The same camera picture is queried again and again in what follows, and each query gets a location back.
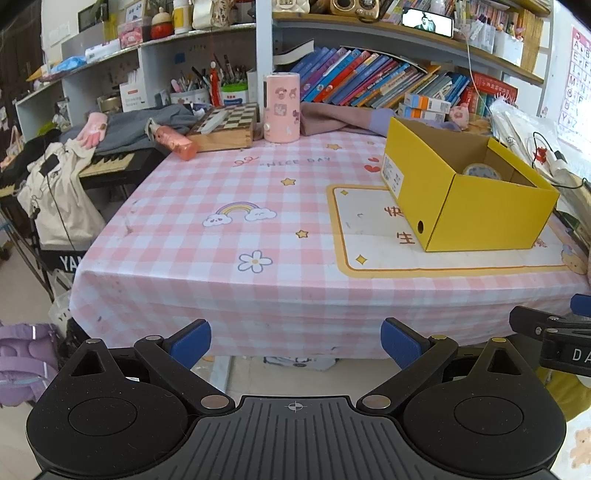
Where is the bunch of pens and brushes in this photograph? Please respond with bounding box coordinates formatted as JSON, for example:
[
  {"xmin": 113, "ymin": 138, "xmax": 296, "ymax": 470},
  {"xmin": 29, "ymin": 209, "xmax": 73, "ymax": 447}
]
[{"xmin": 171, "ymin": 53, "xmax": 250, "ymax": 93}]

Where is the yellow cardboard box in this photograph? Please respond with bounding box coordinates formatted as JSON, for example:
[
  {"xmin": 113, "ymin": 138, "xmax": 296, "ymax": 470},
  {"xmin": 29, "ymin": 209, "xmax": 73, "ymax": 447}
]
[{"xmin": 381, "ymin": 116, "xmax": 561, "ymax": 252}]

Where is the pink printed cylinder humidifier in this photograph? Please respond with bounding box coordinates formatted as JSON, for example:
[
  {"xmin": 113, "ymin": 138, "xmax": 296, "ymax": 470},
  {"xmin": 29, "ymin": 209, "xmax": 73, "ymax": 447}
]
[{"xmin": 263, "ymin": 73, "xmax": 302, "ymax": 144}]

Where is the black framed board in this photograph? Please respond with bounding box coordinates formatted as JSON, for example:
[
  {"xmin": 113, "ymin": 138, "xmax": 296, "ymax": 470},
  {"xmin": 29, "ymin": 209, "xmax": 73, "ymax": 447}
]
[{"xmin": 78, "ymin": 4, "xmax": 109, "ymax": 33}]

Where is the yellow cloth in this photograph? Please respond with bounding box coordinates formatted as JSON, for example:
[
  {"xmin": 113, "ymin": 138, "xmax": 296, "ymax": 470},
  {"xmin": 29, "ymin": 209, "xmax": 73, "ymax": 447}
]
[{"xmin": 538, "ymin": 367, "xmax": 591, "ymax": 423}]

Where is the black electric keyboard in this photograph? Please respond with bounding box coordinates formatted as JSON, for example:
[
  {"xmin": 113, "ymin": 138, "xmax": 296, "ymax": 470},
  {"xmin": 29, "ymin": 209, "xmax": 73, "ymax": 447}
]
[{"xmin": 0, "ymin": 147, "xmax": 169, "ymax": 199}]

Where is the assorted stationery row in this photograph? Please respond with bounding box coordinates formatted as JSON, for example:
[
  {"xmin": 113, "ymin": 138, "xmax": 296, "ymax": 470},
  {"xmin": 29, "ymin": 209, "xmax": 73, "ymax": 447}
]
[{"xmin": 455, "ymin": 0, "xmax": 550, "ymax": 51}]

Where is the black phone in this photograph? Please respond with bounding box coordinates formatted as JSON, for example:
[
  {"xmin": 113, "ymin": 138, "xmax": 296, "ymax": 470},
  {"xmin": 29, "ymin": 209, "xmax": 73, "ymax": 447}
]
[{"xmin": 402, "ymin": 8, "xmax": 454, "ymax": 38}]

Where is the white plastic bag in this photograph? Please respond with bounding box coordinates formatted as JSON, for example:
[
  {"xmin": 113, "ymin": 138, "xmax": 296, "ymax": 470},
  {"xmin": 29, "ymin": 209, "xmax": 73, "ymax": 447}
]
[{"xmin": 48, "ymin": 270, "xmax": 75, "ymax": 324}]

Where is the alphabet wall poster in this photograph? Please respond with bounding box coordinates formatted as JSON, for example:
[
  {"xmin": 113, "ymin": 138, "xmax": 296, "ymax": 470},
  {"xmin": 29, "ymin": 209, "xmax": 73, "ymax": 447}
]
[{"xmin": 556, "ymin": 25, "xmax": 591, "ymax": 148}]

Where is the black thick book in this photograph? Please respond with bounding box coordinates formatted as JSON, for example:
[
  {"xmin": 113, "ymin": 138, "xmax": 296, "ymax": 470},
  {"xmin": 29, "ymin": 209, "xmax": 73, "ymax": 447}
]
[{"xmin": 272, "ymin": 39, "xmax": 315, "ymax": 66}]

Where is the white storage box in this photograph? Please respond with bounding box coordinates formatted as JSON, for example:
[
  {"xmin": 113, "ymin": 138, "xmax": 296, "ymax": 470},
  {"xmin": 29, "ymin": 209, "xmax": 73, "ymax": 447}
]
[{"xmin": 493, "ymin": 31, "xmax": 525, "ymax": 66}]

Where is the purple cloth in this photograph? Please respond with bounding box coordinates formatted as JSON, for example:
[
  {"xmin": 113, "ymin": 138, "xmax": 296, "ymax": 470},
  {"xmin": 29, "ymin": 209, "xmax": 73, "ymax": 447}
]
[{"xmin": 300, "ymin": 102, "xmax": 455, "ymax": 137}]

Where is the red printed box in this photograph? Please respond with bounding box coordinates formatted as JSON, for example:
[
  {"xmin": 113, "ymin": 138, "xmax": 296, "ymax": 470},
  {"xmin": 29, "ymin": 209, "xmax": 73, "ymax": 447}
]
[{"xmin": 462, "ymin": 71, "xmax": 519, "ymax": 118}]

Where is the grey garment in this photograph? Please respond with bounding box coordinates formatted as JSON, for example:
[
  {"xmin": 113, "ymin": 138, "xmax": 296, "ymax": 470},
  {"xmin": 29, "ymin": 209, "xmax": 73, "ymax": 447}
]
[{"xmin": 60, "ymin": 104, "xmax": 199, "ymax": 155}]

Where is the orange white carton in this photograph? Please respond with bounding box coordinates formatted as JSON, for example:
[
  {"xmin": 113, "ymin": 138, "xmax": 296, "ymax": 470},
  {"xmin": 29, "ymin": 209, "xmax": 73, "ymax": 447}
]
[
  {"xmin": 398, "ymin": 102, "xmax": 444, "ymax": 121},
  {"xmin": 404, "ymin": 92, "xmax": 451, "ymax": 112}
]

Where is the white charger with cable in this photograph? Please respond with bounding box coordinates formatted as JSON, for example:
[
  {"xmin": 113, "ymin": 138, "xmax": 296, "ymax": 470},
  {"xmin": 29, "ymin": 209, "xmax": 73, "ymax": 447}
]
[{"xmin": 531, "ymin": 131, "xmax": 571, "ymax": 178}]

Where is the purple backpack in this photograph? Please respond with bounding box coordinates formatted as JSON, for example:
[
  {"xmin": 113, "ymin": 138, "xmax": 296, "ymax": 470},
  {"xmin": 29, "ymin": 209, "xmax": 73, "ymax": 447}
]
[{"xmin": 0, "ymin": 322, "xmax": 61, "ymax": 408}]

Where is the gold retro radio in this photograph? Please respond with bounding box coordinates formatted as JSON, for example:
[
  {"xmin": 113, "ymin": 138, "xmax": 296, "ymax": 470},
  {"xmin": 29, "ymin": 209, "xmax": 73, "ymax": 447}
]
[{"xmin": 330, "ymin": 0, "xmax": 380, "ymax": 21}]

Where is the black metal keyboard stand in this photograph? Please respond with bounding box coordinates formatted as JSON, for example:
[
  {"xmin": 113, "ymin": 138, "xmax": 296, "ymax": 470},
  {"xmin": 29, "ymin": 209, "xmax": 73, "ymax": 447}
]
[{"xmin": 0, "ymin": 198, "xmax": 58, "ymax": 303}]

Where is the wooden chessboard box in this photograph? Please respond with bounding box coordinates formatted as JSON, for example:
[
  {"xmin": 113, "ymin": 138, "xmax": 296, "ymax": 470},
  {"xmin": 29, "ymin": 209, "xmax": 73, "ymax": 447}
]
[{"xmin": 186, "ymin": 102, "xmax": 259, "ymax": 153}]

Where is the white tote bag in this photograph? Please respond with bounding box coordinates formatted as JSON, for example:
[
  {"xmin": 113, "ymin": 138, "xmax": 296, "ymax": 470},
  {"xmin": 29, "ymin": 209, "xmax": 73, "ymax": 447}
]
[{"xmin": 17, "ymin": 138, "xmax": 107, "ymax": 252}]

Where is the green lid white jar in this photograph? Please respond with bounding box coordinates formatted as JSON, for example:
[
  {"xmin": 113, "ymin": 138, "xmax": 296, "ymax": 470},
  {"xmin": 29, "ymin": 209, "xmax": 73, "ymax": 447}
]
[{"xmin": 221, "ymin": 82, "xmax": 249, "ymax": 106}]

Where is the row of colourful books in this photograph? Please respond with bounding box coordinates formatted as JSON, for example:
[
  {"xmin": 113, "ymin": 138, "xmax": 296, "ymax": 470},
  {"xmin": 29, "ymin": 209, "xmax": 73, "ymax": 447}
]
[{"xmin": 298, "ymin": 45, "xmax": 472, "ymax": 109}]

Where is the white red label box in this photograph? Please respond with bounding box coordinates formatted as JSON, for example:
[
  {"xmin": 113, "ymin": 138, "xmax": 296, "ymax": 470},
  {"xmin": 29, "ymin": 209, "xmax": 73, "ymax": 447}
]
[{"xmin": 119, "ymin": 69, "xmax": 151, "ymax": 112}]

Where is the grey patterned tape roll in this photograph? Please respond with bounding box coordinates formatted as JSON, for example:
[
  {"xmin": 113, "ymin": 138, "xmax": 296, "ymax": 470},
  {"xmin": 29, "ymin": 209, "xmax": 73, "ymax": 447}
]
[{"xmin": 462, "ymin": 162, "xmax": 503, "ymax": 181}]

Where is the pink glove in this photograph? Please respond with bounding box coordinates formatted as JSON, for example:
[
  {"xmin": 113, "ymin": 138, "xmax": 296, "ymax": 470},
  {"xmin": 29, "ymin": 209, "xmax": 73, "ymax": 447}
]
[{"xmin": 76, "ymin": 112, "xmax": 109, "ymax": 149}]

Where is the pink spray bottle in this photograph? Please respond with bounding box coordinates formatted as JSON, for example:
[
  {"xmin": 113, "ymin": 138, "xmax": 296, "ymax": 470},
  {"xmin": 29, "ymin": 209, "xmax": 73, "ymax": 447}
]
[{"xmin": 147, "ymin": 117, "xmax": 199, "ymax": 161}]

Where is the red wooden doll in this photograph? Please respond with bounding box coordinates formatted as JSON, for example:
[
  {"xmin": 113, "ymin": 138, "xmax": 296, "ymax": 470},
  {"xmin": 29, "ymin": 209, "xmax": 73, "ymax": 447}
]
[{"xmin": 150, "ymin": 7, "xmax": 175, "ymax": 41}]

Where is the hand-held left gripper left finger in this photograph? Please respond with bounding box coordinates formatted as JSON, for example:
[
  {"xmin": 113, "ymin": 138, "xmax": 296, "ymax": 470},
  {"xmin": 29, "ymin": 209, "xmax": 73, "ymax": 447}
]
[{"xmin": 69, "ymin": 318, "xmax": 234, "ymax": 414}]

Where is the white printed bag heap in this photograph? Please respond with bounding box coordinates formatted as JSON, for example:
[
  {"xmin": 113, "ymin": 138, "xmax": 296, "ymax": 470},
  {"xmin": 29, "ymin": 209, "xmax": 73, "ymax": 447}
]
[{"xmin": 489, "ymin": 95, "xmax": 591, "ymax": 204}]

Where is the red slim figure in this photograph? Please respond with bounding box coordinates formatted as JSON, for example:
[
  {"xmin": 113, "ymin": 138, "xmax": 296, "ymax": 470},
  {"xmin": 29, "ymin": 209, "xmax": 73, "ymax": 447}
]
[{"xmin": 209, "ymin": 61, "xmax": 223, "ymax": 108}]

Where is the blue plastic bag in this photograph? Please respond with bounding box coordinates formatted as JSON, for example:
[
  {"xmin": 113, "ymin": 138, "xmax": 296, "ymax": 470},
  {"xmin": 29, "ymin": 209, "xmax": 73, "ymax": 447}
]
[{"xmin": 50, "ymin": 55, "xmax": 88, "ymax": 75}]

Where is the white yellow label bottle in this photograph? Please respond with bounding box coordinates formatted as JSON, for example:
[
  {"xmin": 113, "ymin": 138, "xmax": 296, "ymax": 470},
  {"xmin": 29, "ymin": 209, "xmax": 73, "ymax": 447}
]
[{"xmin": 172, "ymin": 0, "xmax": 192, "ymax": 34}]

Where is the pink tin box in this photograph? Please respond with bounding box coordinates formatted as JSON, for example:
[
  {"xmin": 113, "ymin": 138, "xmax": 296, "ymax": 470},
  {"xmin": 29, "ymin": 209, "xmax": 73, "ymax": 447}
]
[{"xmin": 116, "ymin": 17, "xmax": 152, "ymax": 49}]

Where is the white paper bag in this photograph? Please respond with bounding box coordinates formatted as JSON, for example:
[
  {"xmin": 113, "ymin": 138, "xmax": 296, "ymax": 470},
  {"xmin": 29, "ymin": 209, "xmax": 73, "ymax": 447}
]
[{"xmin": 191, "ymin": 0, "xmax": 238, "ymax": 31}]

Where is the white pen holder cup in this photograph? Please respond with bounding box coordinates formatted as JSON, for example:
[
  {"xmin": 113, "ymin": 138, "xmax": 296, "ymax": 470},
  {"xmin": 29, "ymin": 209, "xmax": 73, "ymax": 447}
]
[{"xmin": 170, "ymin": 88, "xmax": 211, "ymax": 106}]

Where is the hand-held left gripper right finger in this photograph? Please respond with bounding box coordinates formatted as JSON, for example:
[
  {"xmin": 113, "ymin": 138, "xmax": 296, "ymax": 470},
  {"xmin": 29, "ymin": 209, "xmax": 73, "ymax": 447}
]
[{"xmin": 356, "ymin": 318, "xmax": 525, "ymax": 412}]

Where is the grey wooden bookshelf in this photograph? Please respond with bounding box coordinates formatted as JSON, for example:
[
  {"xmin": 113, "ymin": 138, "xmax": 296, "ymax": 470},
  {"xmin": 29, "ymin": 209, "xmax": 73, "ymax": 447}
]
[{"xmin": 255, "ymin": 0, "xmax": 555, "ymax": 121}]

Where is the black cloth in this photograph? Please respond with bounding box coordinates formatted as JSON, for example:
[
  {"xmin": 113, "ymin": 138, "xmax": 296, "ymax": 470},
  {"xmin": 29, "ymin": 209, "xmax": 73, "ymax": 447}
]
[{"xmin": 0, "ymin": 129, "xmax": 63, "ymax": 185}]

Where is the white plastic stick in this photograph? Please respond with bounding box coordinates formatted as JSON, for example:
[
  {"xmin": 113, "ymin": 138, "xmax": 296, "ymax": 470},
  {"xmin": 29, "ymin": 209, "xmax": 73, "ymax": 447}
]
[{"xmin": 199, "ymin": 108, "xmax": 230, "ymax": 136}]

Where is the white shelf unit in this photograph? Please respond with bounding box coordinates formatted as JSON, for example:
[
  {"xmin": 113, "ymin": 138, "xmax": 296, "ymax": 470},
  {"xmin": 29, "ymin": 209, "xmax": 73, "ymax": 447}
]
[{"xmin": 14, "ymin": 23, "xmax": 259, "ymax": 134}]

